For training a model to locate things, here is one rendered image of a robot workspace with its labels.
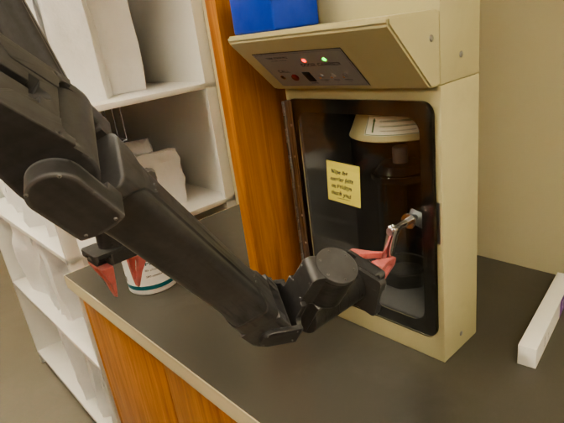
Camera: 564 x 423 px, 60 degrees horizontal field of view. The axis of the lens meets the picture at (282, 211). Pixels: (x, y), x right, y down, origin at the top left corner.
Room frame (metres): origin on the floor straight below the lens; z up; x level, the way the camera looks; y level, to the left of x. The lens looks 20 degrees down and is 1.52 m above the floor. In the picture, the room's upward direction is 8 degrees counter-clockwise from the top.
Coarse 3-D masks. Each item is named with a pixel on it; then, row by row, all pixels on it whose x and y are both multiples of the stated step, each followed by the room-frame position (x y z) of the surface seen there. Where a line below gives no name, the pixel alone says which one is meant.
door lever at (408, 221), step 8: (408, 216) 0.72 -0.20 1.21; (392, 224) 0.70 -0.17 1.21; (400, 224) 0.70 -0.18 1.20; (408, 224) 0.71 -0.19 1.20; (392, 232) 0.68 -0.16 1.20; (392, 240) 0.69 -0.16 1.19; (384, 248) 0.70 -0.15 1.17; (392, 248) 0.69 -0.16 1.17; (384, 256) 0.70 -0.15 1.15; (392, 256) 0.70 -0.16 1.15
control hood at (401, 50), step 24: (336, 24) 0.68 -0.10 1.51; (360, 24) 0.65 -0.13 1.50; (384, 24) 0.62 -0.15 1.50; (408, 24) 0.64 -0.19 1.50; (432, 24) 0.68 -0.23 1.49; (240, 48) 0.85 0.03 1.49; (264, 48) 0.81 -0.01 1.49; (288, 48) 0.78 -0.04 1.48; (312, 48) 0.74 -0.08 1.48; (360, 48) 0.68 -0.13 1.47; (384, 48) 0.65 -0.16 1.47; (408, 48) 0.64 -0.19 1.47; (432, 48) 0.68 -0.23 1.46; (264, 72) 0.88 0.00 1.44; (360, 72) 0.73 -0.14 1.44; (384, 72) 0.70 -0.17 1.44; (408, 72) 0.67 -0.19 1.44; (432, 72) 0.68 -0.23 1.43
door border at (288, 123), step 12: (288, 108) 0.92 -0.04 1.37; (288, 120) 0.92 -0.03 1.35; (288, 132) 0.92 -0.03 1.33; (288, 144) 0.92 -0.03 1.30; (300, 180) 0.91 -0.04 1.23; (300, 192) 0.91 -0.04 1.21; (300, 204) 0.91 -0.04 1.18; (300, 216) 0.92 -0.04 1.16; (300, 228) 0.92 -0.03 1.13; (300, 252) 0.92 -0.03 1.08
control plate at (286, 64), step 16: (336, 48) 0.71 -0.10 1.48; (272, 64) 0.84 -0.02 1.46; (288, 64) 0.81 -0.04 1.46; (304, 64) 0.79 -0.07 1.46; (320, 64) 0.76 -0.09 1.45; (336, 64) 0.74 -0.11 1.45; (352, 64) 0.72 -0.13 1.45; (288, 80) 0.86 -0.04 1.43; (304, 80) 0.83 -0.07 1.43; (320, 80) 0.81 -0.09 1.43; (336, 80) 0.78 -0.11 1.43; (352, 80) 0.76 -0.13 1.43
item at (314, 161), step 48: (336, 144) 0.83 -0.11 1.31; (384, 144) 0.75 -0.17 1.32; (432, 144) 0.69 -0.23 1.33; (384, 192) 0.76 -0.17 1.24; (432, 192) 0.69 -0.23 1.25; (336, 240) 0.85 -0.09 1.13; (384, 240) 0.76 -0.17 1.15; (432, 240) 0.69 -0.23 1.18; (432, 288) 0.69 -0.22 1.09; (432, 336) 0.69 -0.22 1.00
